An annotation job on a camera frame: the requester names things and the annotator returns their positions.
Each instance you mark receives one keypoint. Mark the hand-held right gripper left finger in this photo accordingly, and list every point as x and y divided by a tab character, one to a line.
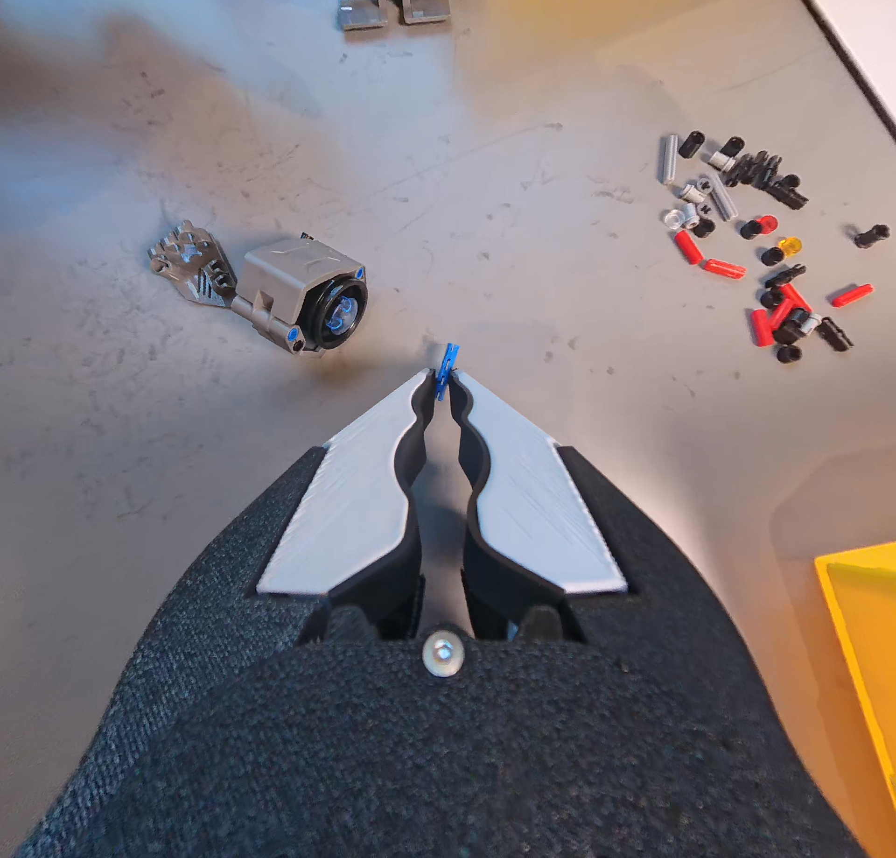
343	515

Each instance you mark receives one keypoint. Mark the blue toy pin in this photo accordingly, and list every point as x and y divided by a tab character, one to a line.
446	375

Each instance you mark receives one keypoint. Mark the yellow plastic bin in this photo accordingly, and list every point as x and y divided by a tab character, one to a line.
861	592

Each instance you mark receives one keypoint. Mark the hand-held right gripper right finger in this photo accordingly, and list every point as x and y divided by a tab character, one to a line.
546	515

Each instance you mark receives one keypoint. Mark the grey toy eye module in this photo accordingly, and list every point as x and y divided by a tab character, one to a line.
287	284

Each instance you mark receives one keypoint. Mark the grey desk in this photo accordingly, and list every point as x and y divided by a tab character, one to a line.
525	242

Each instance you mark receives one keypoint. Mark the pile of small toy pieces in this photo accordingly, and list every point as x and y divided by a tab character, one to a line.
689	245

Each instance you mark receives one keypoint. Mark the white wooden book stand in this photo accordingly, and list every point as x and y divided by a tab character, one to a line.
861	4

